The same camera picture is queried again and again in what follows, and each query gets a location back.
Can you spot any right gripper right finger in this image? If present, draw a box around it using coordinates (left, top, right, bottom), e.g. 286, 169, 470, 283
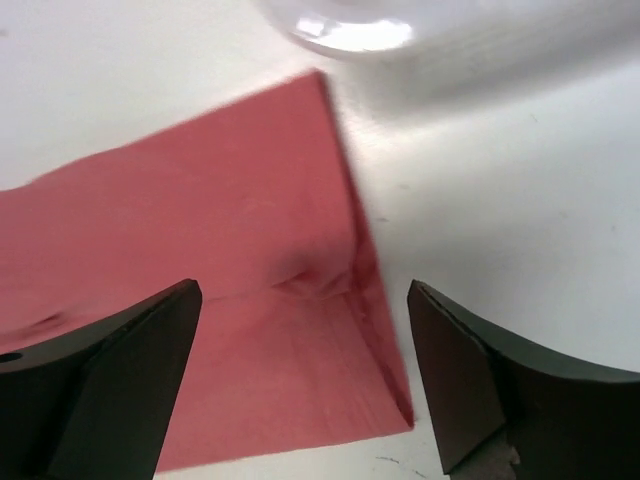
407, 281, 639, 479

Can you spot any pink t-shirt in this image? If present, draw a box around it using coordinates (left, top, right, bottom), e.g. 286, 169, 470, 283
1, 72, 414, 472

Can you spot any white plastic basket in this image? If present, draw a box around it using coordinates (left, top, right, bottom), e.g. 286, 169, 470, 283
257, 1, 639, 62

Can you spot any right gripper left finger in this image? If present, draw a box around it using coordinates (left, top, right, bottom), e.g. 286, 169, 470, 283
1, 279, 202, 479

